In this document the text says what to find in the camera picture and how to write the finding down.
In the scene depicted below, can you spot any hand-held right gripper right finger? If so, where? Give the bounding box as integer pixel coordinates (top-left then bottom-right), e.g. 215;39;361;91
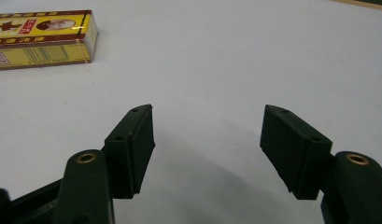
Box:
259;104;333;201

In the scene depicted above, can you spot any yellow and red box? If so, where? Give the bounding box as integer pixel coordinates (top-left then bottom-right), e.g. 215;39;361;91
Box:
0;9;99;72

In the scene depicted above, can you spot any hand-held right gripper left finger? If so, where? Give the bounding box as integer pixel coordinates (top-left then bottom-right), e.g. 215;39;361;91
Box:
103;104;156;200

